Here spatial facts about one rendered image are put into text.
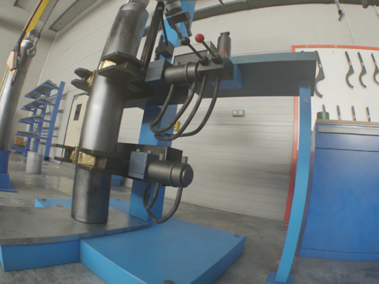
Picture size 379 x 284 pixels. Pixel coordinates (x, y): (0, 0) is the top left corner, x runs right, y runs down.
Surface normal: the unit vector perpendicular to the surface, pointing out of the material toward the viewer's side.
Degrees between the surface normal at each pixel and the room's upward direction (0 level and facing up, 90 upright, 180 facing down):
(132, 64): 90
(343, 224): 90
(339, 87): 90
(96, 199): 90
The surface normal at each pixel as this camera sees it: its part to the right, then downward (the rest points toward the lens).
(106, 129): 0.67, 0.00
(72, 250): 0.85, 0.05
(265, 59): -0.51, -0.18
